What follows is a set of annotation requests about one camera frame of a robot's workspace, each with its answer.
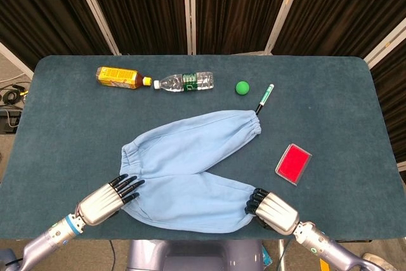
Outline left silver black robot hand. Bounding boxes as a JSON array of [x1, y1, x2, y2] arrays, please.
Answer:
[[75, 174, 146, 227]]

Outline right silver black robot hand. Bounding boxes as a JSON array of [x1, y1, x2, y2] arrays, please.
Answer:
[[244, 187, 301, 236]]

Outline light blue pants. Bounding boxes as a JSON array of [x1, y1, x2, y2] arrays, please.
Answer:
[[121, 109, 263, 234]]

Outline cyan packet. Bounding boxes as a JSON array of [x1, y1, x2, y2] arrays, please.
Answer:
[[262, 245, 274, 267]]

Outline red pad in clear case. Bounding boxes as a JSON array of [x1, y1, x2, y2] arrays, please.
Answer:
[[275, 143, 313, 187]]

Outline teal felt table cover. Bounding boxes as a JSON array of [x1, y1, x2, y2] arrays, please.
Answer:
[[0, 55, 399, 242]]

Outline purple robot torso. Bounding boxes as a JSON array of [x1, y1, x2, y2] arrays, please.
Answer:
[[126, 239, 264, 271]]

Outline green white marker pen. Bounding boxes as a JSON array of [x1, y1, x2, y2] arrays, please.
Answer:
[[254, 83, 275, 116]]

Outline grey floor box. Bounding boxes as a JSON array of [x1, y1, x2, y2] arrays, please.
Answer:
[[0, 108, 23, 135]]

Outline yellow label tea bottle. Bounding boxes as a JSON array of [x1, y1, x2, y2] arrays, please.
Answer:
[[95, 66, 153, 90]]

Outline green ball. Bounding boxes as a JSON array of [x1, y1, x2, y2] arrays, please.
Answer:
[[235, 80, 251, 96]]

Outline clear green label water bottle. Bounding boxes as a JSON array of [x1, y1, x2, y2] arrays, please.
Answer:
[[153, 71, 215, 93]]

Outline black curtain screen panel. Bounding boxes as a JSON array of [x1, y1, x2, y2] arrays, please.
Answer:
[[269, 0, 406, 59], [0, 0, 115, 70], [364, 26, 406, 164], [190, 0, 299, 56], [74, 0, 191, 56]]

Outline thin black hanging cable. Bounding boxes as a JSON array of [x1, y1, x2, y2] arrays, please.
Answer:
[[108, 239, 115, 271]]

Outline black coiled floor cables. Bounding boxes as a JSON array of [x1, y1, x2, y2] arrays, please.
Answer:
[[0, 83, 29, 107]]

